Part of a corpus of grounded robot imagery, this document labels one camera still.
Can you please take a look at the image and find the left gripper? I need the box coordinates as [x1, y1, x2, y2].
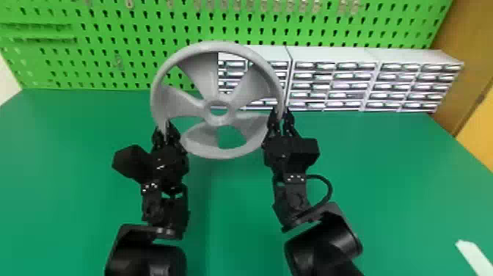
[150, 120, 190, 195]

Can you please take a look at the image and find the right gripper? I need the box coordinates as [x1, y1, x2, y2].
[261, 107, 309, 177]

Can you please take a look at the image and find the grey wheel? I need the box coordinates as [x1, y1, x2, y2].
[149, 40, 286, 161]

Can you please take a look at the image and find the white drawer cabinet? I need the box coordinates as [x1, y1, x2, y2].
[362, 48, 465, 114]
[216, 45, 293, 112]
[285, 46, 381, 113]

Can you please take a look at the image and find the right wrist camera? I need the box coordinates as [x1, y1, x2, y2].
[296, 136, 321, 167]

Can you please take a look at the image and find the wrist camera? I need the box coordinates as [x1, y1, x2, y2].
[296, 136, 321, 167]
[112, 144, 156, 183]

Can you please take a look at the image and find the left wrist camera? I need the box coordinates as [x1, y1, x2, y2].
[112, 144, 156, 183]

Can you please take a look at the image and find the black cable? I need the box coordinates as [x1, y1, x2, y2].
[304, 173, 335, 211]

